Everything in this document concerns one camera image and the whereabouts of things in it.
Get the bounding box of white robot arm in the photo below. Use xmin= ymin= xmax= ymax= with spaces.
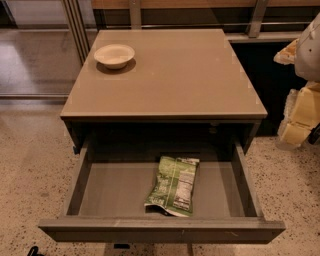
xmin=274 ymin=14 xmax=320 ymax=150

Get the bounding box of white paper bowl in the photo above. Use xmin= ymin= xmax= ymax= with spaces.
xmin=94 ymin=44 xmax=135 ymax=70

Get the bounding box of black object bottom left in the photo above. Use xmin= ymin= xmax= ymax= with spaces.
xmin=27 ymin=246 xmax=44 ymax=256

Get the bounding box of metal shelf frame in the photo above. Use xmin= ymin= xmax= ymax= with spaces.
xmin=58 ymin=0 xmax=320 ymax=60

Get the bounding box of grey cabinet with counter top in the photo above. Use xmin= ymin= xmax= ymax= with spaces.
xmin=59 ymin=28 xmax=268 ymax=156

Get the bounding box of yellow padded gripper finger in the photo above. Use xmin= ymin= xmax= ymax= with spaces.
xmin=277 ymin=82 xmax=320 ymax=147
xmin=273 ymin=39 xmax=298 ymax=65

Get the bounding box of green jalapeno chip bag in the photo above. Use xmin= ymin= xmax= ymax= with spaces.
xmin=144 ymin=156 xmax=200 ymax=217

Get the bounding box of black object right edge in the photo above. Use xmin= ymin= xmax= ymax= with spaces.
xmin=308 ymin=124 xmax=320 ymax=145

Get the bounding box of open grey top drawer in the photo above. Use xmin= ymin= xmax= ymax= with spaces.
xmin=38 ymin=135 xmax=287 ymax=244

